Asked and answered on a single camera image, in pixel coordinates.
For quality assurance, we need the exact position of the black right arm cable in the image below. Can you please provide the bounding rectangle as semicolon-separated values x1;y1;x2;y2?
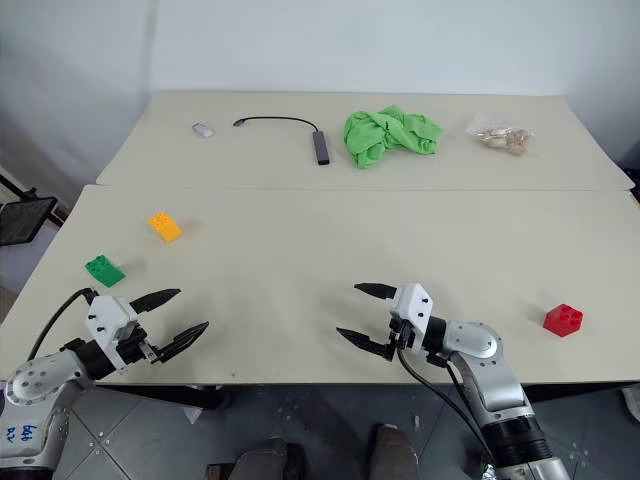
397;347;506;471

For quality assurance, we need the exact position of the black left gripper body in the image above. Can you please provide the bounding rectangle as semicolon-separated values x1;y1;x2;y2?
117;321;166;367

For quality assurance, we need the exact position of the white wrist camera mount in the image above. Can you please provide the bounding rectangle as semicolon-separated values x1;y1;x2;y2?
389;282;435;351
85;294;139;374

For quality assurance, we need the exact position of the green toy brick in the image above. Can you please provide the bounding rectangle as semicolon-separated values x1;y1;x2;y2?
84;255;126;288

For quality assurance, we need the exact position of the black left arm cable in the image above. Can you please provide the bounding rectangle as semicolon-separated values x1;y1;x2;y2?
27;286;99;361

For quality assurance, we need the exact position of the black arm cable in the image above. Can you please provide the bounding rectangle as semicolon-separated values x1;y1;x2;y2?
397;347;506;471
27;286;99;361

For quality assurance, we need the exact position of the dark brown rounded shape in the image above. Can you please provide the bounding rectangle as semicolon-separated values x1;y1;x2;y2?
234;436;306;480
367;423;419;480

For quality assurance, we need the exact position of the orange toy brick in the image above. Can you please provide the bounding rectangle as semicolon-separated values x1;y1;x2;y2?
148;211;183;244

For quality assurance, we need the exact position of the crumpled green cloth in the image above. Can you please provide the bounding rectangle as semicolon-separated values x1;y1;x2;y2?
342;103;445;170

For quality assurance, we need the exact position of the red toy brick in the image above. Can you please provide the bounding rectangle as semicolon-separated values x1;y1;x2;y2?
542;303;585;340

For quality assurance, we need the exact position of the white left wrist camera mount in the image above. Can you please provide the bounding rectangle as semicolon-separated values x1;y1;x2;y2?
85;294;139;374

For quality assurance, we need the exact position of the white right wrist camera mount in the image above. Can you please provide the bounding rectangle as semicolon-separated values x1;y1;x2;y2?
389;282;435;351

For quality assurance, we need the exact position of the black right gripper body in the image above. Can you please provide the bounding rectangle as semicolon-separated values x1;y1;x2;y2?
387;316;416;352

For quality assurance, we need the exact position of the clear bag of beige pieces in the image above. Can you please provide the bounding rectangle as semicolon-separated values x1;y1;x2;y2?
465;111;535;157

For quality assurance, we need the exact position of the grey USB hub with cable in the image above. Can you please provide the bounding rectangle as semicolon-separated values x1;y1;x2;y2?
232;116;333;167

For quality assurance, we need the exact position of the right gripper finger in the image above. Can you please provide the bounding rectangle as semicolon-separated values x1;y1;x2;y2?
335;327;395;362
353;281;401;302

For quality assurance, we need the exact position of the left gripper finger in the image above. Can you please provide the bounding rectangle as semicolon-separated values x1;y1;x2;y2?
127;287;182;315
153;321;211;363

